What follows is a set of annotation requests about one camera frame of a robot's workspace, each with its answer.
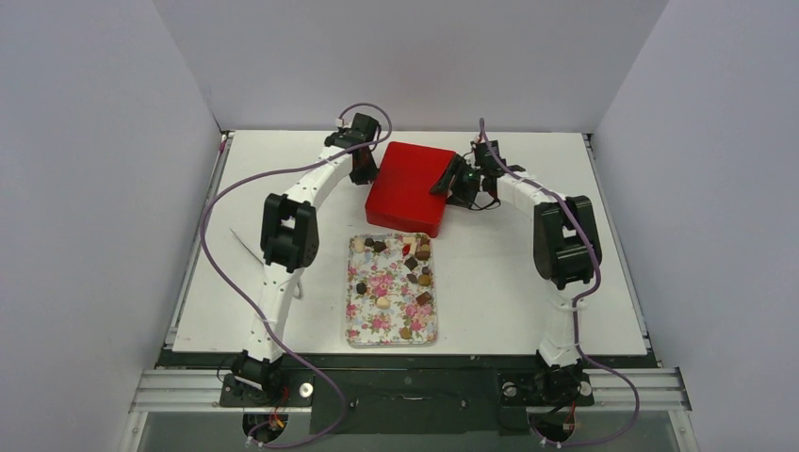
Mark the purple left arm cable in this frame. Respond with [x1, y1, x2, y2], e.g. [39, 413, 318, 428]
[198, 103, 394, 450]

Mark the floral serving tray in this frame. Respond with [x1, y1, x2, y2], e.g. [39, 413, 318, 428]
[344, 233, 439, 347]

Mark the red chocolate box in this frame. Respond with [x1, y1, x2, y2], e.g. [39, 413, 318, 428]
[366, 210, 444, 238]

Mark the beige round chocolate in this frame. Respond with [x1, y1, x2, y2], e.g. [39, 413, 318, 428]
[375, 297, 391, 309]

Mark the brown cube chocolate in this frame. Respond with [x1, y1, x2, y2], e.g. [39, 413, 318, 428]
[416, 291, 432, 306]

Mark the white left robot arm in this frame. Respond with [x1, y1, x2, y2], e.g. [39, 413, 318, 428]
[231, 113, 383, 405]

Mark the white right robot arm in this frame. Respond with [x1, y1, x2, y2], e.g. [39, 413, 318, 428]
[429, 139, 602, 406]

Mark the red box lid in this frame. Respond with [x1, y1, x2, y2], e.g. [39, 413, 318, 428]
[365, 141, 455, 218]

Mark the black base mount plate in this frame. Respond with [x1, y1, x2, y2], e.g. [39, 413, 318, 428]
[216, 352, 595, 442]

